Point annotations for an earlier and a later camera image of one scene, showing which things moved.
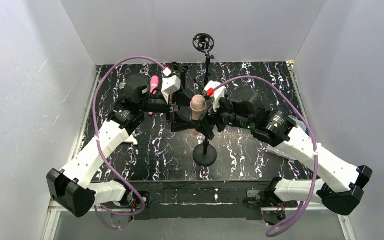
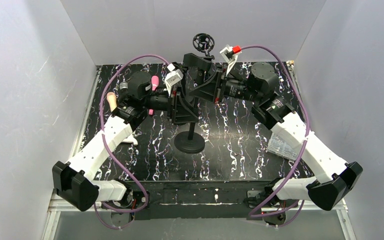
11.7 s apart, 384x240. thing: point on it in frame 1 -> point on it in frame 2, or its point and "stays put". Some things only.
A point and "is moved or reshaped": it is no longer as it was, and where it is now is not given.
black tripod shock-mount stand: [204, 42] stays put
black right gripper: [215, 117] -> [218, 86]
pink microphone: [154, 85] stays put
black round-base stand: [199, 157] -> [190, 142]
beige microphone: [198, 104] is moved or reshaped
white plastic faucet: [131, 139] stays put
